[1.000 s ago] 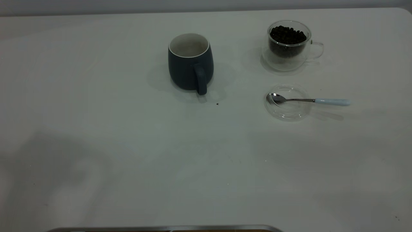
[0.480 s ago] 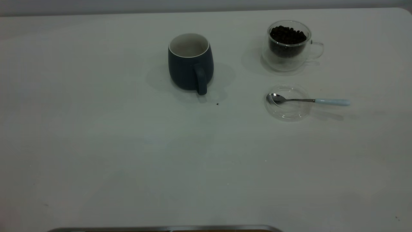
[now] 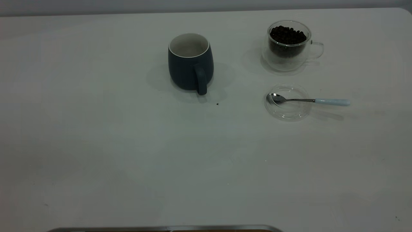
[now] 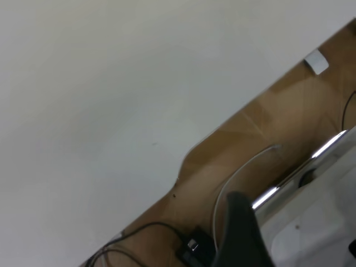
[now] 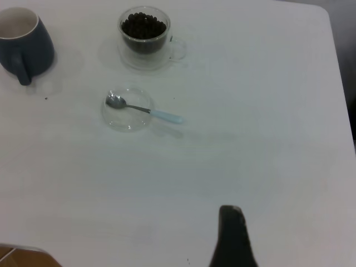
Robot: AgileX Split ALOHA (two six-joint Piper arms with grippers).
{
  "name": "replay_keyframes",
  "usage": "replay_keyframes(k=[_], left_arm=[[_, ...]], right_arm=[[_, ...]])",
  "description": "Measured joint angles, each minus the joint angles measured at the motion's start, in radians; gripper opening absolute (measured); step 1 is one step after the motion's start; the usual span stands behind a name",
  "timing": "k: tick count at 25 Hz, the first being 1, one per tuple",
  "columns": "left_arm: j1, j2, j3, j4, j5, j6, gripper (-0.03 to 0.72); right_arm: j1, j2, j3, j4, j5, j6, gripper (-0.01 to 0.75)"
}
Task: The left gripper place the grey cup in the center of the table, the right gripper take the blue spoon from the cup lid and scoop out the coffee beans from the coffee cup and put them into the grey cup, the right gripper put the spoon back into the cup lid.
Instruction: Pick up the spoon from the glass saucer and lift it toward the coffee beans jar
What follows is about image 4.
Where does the thin black floor cable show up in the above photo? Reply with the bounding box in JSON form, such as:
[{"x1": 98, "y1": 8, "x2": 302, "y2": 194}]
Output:
[{"x1": 341, "y1": 90, "x2": 356, "y2": 130}]

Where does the chrome metal bar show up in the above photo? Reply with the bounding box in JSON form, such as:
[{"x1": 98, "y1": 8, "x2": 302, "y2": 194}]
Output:
[{"x1": 250, "y1": 129, "x2": 350, "y2": 211}]

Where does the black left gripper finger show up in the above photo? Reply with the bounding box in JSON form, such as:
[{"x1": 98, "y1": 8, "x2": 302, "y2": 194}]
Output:
[{"x1": 212, "y1": 191, "x2": 276, "y2": 267}]

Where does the black power adapter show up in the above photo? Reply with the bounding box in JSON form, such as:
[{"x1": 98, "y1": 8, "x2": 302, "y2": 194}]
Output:
[{"x1": 177, "y1": 226, "x2": 218, "y2": 267}]

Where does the white floor cable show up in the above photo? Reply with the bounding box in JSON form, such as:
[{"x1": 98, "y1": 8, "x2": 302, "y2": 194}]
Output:
[{"x1": 212, "y1": 143, "x2": 283, "y2": 253}]

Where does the white robot base platform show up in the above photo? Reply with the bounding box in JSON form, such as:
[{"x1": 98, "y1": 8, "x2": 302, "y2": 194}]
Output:
[{"x1": 254, "y1": 130, "x2": 356, "y2": 267}]

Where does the thin black adapter cable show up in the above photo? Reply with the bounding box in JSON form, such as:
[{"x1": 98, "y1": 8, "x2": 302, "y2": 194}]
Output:
[{"x1": 91, "y1": 221, "x2": 183, "y2": 267}]

